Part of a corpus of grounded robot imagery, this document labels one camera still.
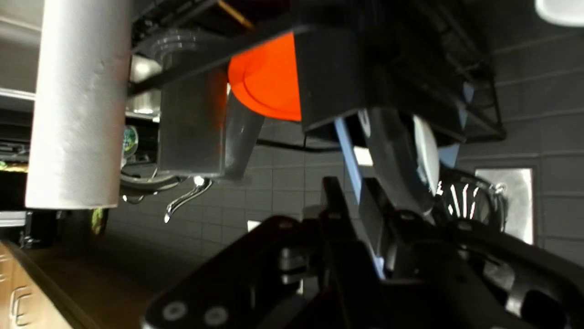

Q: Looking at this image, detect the chrome faucet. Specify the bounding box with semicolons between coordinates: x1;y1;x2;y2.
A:
120;172;215;225

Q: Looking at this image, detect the blue tumbler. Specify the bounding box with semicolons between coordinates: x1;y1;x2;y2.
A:
158;69;226;177

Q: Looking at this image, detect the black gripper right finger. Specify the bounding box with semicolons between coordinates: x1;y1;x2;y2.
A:
388;210;584;329

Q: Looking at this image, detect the orange plate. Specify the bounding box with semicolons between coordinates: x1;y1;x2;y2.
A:
228;33;302;122

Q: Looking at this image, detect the wooden lower cabinet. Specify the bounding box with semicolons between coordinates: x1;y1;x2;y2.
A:
0;241;71;329

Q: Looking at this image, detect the white paper towel roll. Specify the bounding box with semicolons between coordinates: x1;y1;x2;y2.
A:
25;0;133;210

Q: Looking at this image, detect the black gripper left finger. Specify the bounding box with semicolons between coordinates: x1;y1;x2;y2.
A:
142;215;321;329

